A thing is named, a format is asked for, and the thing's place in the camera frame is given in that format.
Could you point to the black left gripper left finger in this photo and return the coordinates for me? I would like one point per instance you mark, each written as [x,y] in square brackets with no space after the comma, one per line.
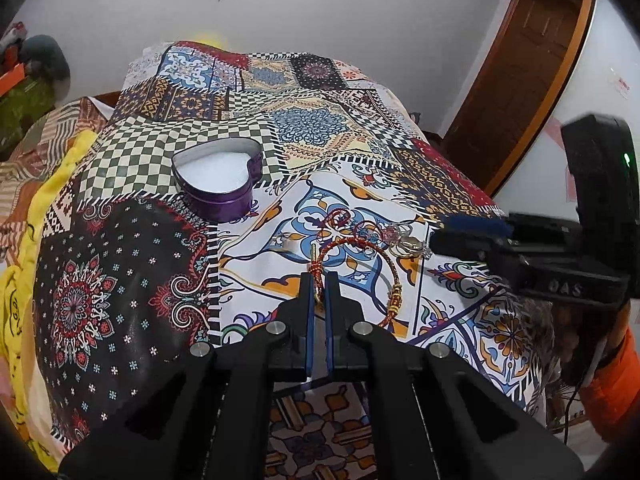
[293,358]

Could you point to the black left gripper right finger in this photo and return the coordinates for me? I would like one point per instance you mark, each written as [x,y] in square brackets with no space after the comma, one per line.
[344,357]

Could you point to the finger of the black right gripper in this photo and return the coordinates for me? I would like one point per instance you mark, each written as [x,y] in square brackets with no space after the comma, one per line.
[468,245]
[476,226]

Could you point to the orange sleeve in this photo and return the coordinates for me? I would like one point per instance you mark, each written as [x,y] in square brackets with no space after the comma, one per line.
[611,400]

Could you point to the brown wooden door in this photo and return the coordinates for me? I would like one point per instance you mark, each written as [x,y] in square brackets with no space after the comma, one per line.
[525,71]

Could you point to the patchwork patterned bedspread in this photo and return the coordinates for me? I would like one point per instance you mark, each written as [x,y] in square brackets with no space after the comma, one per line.
[128,275]

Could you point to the purple heart-shaped tin box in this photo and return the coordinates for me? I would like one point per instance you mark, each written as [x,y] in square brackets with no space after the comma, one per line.
[217,177]

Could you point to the yellow blanket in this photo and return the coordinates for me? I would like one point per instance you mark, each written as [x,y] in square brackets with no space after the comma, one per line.
[23,393]

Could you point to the striped brown cloth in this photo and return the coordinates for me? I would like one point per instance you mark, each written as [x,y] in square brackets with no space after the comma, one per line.
[35,158]

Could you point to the green patterned storage box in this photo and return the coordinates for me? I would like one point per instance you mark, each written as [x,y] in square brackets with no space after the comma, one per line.
[20,108]

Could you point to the orange box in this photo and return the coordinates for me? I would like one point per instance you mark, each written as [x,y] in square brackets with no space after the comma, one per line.
[12,78]

